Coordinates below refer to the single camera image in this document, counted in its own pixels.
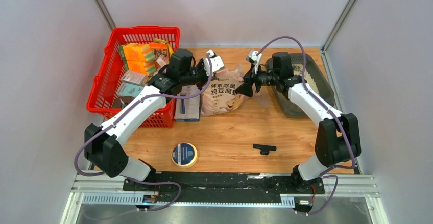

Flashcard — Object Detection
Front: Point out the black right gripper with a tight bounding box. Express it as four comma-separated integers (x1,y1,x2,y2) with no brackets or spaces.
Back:
235,63,279,97

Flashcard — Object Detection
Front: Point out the pink cat litter bag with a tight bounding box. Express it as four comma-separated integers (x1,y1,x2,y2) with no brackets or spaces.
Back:
201,64,248,116

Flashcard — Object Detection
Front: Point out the clear plastic scoop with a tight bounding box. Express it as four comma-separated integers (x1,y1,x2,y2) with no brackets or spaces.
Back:
253,90,272,109

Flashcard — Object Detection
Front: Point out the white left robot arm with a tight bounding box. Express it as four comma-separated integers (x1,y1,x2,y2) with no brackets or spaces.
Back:
76,49,224,191

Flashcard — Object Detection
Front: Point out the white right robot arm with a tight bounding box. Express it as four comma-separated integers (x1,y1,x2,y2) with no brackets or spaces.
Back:
236,51,361,193

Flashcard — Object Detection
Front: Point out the dark grey litter box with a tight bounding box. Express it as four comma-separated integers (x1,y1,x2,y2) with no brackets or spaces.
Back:
265,53,335,118

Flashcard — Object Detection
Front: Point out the grey pink box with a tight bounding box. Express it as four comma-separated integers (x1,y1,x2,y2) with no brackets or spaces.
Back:
121,70,148,86

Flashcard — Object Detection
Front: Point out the teal box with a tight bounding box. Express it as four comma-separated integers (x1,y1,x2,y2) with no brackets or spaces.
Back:
116,82,144,97

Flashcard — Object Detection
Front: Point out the razor blister pack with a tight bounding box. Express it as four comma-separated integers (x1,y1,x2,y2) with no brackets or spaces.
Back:
174,85,200,122

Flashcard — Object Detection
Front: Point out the yellow orange snack pack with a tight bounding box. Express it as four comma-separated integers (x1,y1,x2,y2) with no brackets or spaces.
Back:
149,38,174,59

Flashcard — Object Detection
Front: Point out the orange green sponge pack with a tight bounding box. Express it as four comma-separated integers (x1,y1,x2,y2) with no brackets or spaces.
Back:
119,43,156,62

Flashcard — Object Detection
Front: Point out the tape roll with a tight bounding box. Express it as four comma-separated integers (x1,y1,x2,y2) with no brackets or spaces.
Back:
171,143,198,169

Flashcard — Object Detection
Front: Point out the red plastic basket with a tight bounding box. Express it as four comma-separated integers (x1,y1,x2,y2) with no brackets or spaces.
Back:
86,26,181,119

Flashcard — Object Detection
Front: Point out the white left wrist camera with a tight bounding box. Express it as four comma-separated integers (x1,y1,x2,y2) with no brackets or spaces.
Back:
203,49,225,77

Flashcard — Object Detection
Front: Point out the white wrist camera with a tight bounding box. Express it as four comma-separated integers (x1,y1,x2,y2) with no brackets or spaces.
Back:
246,50,262,74
203,49,225,77

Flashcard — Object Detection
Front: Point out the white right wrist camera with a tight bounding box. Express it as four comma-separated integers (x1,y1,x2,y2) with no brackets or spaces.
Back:
246,50,262,74

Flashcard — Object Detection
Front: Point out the black T-shaped bracket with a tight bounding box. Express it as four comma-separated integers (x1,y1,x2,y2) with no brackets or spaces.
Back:
252,144,277,156

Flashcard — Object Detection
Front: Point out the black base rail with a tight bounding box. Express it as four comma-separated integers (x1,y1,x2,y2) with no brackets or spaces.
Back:
123,171,325,204

